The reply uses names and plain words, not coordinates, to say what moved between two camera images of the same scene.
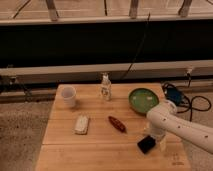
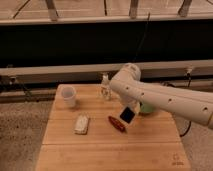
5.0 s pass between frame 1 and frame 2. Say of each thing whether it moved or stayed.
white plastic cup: stayed
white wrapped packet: stayed
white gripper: moved
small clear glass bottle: stayed
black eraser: moved
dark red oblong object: stayed
